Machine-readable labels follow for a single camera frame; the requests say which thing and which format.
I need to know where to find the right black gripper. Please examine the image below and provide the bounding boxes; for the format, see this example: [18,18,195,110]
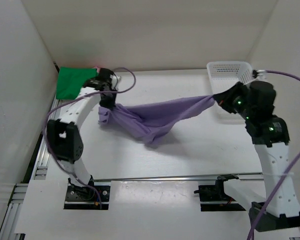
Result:
[212,81,254,121]

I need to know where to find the pink t shirt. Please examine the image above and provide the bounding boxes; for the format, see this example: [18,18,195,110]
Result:
[93,66,101,72]

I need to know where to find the green t shirt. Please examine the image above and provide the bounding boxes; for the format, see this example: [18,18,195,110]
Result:
[56,67,99,100]

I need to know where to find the lilac t shirt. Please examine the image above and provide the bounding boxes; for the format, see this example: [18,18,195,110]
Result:
[98,95,215,146]

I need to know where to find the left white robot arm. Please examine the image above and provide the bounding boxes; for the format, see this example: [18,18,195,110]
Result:
[43,67,120,201]

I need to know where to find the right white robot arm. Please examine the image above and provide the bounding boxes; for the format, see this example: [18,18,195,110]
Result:
[213,79,300,240]

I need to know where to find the white plastic basket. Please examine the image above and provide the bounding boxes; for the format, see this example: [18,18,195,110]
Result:
[206,61,253,125]

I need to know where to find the white front cover board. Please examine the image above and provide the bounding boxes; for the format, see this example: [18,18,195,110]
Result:
[15,180,250,240]

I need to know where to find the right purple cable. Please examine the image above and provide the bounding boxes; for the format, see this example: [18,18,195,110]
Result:
[246,69,300,240]

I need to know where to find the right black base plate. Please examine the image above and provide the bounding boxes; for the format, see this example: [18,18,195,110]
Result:
[194,185,236,203]

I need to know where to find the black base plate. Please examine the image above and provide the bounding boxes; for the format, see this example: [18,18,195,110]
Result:
[64,182,111,204]
[194,185,236,203]

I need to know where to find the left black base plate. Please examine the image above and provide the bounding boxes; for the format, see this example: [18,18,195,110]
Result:
[64,182,111,204]

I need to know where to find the aluminium frame rail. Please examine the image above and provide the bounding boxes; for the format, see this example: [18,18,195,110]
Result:
[0,96,67,235]

